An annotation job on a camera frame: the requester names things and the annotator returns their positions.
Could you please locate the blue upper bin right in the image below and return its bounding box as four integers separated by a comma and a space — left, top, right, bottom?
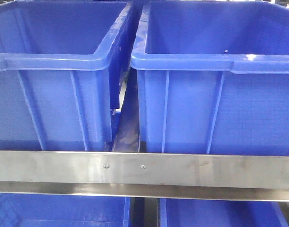
131, 0, 289, 156

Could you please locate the blue upper bin left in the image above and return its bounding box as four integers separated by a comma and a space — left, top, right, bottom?
0, 0, 132, 151

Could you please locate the blue plastic bin right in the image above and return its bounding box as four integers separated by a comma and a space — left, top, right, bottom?
159, 199, 288, 227

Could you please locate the blue plastic bin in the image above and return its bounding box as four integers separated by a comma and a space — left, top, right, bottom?
159, 199, 288, 227
0, 193, 131, 227

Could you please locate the blue plastic bin left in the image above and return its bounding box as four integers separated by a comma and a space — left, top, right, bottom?
0, 193, 131, 227

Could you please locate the steel shelf divider rail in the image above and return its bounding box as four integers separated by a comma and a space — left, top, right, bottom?
112, 69, 140, 153

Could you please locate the steel shelf front rail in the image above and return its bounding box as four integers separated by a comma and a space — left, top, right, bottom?
0, 150, 289, 202

